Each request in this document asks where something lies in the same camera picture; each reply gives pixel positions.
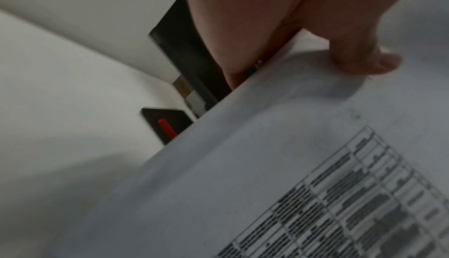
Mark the black computer monitor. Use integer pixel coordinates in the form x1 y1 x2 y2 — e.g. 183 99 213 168
148 0 233 119

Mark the stack of white printed papers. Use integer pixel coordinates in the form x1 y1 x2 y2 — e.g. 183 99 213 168
45 28 449 258

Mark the white table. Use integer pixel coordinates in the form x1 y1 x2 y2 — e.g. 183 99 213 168
0 8 204 258

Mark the black red-striped monitor base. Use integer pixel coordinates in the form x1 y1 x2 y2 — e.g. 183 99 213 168
140 107 195 146

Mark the person's left hand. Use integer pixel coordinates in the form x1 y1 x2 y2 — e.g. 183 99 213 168
181 0 427 90

